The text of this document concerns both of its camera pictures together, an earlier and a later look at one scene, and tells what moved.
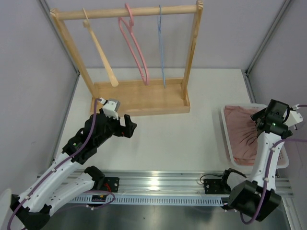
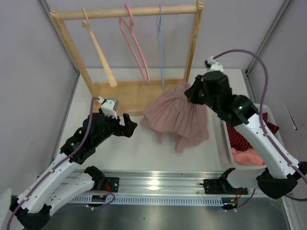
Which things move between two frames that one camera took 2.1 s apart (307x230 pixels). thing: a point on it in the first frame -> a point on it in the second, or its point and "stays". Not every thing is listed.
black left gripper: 128,130 stays
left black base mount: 111,184 stays
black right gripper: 256,116 -> 191,93
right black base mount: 217,186 stays
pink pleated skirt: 243,133 -> 170,115
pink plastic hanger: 130,22 stays
